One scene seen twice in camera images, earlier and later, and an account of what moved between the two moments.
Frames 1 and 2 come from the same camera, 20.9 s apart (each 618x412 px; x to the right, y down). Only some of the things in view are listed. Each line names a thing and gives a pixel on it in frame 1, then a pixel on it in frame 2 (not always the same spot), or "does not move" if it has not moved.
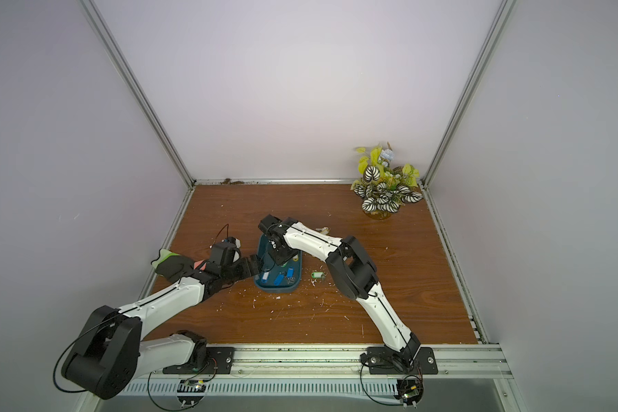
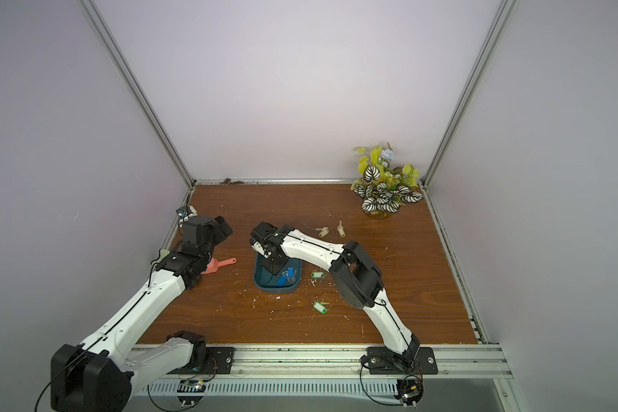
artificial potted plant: (384, 187) does not move
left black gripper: (257, 266) -> (219, 234)
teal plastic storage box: (277, 278) does not move
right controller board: (409, 391) does not move
